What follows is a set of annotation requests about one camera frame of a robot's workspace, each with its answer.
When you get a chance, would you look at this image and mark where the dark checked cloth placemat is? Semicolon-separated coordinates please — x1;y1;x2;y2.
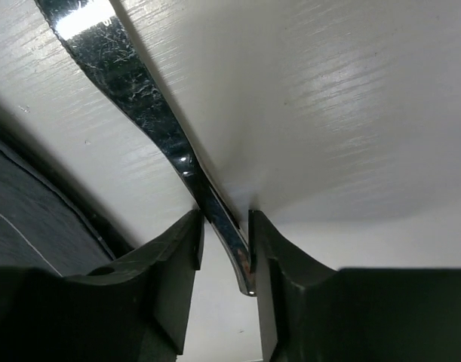
0;140;114;276

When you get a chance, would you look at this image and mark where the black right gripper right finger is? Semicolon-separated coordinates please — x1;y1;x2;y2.
249;210;461;361

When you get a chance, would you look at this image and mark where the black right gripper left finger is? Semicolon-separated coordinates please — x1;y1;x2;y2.
0;210;204;361

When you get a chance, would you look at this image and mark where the striped handled knife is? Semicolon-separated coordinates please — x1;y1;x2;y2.
36;1;257;296

